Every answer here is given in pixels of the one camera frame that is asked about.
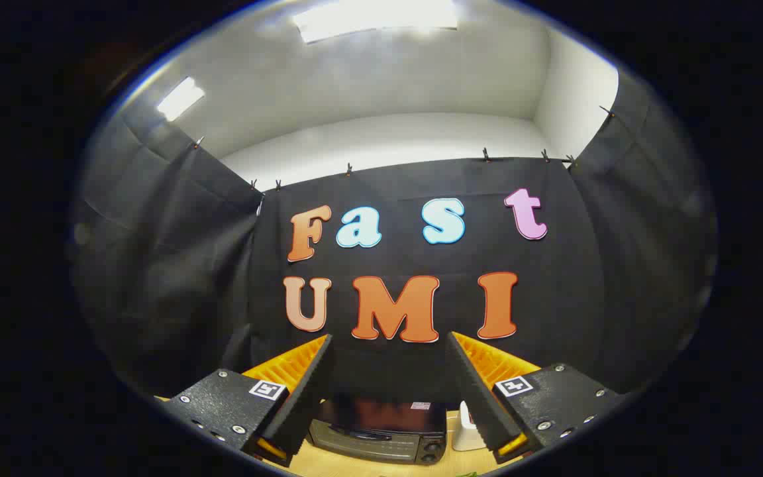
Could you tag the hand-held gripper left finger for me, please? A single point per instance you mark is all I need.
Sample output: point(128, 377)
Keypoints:
point(308, 397)

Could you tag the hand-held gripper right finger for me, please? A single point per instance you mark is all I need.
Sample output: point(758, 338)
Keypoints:
point(477, 397)

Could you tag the black toaster oven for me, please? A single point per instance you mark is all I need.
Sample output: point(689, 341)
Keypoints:
point(381, 427)

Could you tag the white bread toaster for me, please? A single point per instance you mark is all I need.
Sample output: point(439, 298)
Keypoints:
point(466, 434)

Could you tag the small ceiling light panel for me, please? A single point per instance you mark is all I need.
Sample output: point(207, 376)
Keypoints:
point(181, 98)

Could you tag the large ceiling light panel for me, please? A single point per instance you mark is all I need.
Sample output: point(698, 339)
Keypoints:
point(375, 16)

